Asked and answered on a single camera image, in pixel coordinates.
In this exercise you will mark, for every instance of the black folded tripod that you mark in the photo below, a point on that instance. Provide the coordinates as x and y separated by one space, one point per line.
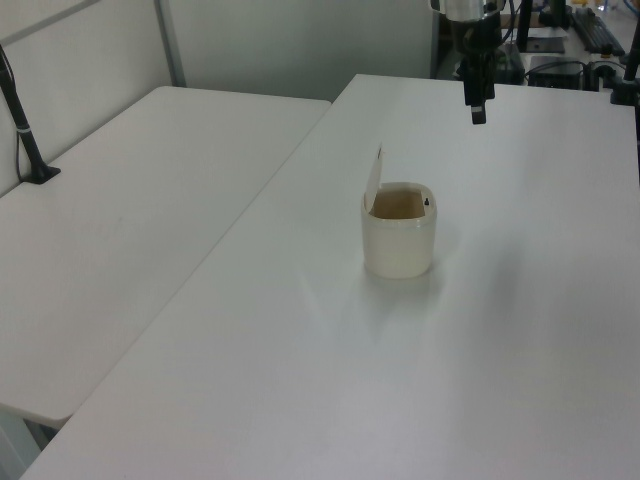
595 30

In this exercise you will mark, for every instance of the black vertical stand pole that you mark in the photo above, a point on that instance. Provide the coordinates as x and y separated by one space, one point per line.
525 25

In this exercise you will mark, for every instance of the black table clamp mount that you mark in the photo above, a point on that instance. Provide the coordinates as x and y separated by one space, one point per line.
624 92

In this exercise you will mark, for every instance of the green and black device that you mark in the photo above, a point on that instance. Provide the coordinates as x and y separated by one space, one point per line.
512 62

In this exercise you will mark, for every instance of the black flat device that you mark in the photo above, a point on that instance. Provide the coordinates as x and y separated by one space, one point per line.
545 45

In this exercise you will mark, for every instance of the white side table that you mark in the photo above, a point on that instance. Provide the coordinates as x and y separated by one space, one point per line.
125 225

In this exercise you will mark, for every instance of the cream trash bin with lid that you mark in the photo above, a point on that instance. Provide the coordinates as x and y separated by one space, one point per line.
397 250

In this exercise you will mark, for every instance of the grey partition post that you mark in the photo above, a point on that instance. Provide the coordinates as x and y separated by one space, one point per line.
170 42

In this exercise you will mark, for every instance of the black equipment box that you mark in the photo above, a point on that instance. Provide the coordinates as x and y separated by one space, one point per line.
555 72

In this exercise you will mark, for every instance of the black camera pole with base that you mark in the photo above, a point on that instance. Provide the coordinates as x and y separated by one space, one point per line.
31 150

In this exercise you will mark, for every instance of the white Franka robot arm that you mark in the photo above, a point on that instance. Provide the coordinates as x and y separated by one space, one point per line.
465 7

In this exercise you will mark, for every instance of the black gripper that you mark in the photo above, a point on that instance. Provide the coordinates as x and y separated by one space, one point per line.
475 37

